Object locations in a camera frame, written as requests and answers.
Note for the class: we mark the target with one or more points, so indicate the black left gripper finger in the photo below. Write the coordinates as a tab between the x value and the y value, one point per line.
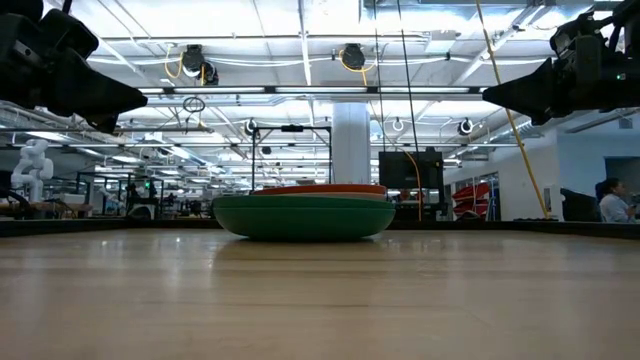
95	95
104	123

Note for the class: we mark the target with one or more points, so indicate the dark green plastic plate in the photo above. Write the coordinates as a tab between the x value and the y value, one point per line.
275	202
300	225

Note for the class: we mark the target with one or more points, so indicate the pink plastic plate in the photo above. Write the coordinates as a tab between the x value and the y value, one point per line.
350	196

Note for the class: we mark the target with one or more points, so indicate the red-orange plastic plate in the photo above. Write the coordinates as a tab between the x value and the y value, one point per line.
320	189

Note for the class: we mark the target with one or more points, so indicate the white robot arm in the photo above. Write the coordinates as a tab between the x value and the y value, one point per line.
32	167

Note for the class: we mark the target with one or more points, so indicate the black office chair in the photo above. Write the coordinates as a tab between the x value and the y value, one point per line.
580	207

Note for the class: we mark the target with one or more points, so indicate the red storage bins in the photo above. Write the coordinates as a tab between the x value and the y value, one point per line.
472	192

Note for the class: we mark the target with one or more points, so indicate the person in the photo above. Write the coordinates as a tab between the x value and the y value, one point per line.
612	207

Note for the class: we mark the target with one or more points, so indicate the black monitor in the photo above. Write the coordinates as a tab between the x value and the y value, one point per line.
400	170

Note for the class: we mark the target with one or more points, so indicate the white round pillar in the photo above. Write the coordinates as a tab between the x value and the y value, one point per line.
351	145

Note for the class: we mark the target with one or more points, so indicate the black workstation frame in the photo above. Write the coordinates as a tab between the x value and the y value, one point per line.
142	202

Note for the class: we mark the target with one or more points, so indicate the black tall frame stand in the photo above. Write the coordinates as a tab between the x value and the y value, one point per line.
291	128

